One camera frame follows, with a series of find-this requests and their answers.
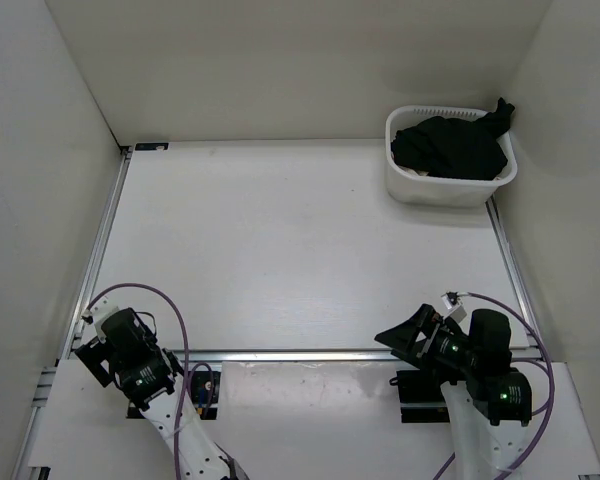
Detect aluminium left frame rail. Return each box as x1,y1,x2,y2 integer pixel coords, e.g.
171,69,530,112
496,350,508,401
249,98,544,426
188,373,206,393
11,146,134,479

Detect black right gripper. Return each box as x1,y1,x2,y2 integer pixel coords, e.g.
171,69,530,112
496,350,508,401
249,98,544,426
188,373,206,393
375,303,479,373

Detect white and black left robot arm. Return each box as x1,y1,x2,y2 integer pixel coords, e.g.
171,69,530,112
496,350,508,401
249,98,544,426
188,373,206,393
75,306,247,479

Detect aluminium front frame rail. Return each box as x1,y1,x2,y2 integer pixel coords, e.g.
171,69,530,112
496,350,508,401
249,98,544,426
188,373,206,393
62,347,549,363

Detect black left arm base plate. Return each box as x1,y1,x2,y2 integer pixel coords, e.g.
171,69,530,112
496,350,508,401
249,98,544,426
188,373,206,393
189,362,221,420

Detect black corner label sticker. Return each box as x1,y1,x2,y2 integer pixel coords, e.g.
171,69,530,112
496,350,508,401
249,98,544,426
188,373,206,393
134,142,169,151

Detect beige trousers in basket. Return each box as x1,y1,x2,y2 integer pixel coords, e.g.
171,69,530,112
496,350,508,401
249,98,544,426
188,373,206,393
400,167,429,177

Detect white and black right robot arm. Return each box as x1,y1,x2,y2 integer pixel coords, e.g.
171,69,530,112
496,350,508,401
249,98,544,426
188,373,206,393
375,304,532,479

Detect black trousers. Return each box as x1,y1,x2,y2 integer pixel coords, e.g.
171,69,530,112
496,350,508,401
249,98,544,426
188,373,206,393
391,98,515,181

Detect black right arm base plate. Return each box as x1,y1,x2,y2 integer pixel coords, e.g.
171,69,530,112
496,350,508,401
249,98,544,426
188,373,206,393
389,370,449,424

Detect white front cover board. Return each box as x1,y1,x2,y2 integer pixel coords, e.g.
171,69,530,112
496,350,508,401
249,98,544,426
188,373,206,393
28,359,600,477

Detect white plastic laundry basket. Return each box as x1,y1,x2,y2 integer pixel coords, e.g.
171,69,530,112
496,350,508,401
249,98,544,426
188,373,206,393
385,105,518,208

